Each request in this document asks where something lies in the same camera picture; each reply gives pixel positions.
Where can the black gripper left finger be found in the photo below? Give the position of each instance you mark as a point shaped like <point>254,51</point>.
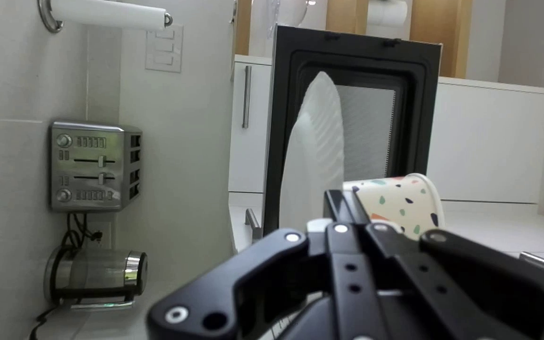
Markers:
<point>273,284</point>

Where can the white paper plate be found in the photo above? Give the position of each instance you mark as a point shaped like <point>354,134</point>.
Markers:
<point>313,151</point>

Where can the black microwave door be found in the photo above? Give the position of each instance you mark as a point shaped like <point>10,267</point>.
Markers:
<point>424,114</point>

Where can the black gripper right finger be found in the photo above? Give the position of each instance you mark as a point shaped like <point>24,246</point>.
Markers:
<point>473,289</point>

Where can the wall control panel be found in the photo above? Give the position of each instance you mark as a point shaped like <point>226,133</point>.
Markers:
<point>93,167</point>

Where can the white light switch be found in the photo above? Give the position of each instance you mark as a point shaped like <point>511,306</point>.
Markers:
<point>163,49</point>

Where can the white paper towel roll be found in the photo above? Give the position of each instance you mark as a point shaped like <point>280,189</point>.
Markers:
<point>109,12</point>

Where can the silver metal canister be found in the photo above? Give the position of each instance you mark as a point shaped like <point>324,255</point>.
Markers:
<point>95,276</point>

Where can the speckled paper cup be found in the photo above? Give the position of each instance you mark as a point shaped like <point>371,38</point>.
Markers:
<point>405,201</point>

